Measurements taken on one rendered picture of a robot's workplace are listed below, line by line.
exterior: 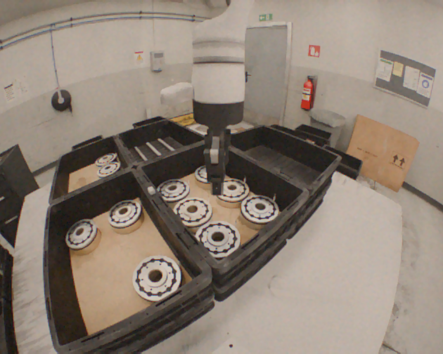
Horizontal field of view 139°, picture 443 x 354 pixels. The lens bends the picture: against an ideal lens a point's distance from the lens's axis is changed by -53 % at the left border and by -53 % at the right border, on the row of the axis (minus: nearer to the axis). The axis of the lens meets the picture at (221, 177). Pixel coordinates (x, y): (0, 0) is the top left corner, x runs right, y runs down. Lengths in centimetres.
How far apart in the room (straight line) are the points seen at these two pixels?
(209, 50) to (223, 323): 54
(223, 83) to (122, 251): 42
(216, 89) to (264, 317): 50
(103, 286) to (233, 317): 32
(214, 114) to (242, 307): 45
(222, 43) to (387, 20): 311
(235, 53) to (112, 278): 47
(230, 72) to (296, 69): 313
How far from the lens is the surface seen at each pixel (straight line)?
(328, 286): 60
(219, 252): 38
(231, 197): 50
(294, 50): 339
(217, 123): 23
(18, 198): 189
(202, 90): 23
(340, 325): 58
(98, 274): 47
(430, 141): 325
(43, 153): 385
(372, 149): 296
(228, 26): 23
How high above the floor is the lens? 119
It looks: 35 degrees down
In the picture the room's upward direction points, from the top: straight up
